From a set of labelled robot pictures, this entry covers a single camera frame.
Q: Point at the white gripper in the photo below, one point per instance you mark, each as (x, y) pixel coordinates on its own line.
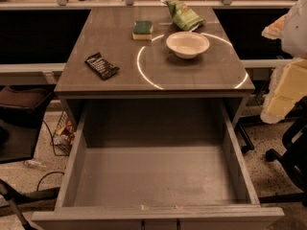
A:
(295, 33)

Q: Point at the green and yellow sponge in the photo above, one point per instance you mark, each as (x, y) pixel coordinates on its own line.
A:
(142, 30)

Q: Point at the green chip bag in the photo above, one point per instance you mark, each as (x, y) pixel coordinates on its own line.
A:
(185, 18)

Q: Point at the grey open top drawer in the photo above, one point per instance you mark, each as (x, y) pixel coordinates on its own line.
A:
(156, 164)

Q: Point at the wire basket with items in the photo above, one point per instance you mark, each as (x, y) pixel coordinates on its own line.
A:
(63, 136)

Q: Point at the black office chair left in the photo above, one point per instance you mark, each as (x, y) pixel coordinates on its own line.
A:
(22, 110)

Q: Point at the white ceramic bowl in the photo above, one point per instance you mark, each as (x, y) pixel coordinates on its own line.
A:
(187, 45)

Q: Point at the black rxbar chocolate wrapper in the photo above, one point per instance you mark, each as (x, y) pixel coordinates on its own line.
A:
(101, 66)

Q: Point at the grey cabinet counter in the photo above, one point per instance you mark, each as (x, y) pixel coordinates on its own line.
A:
(148, 68)

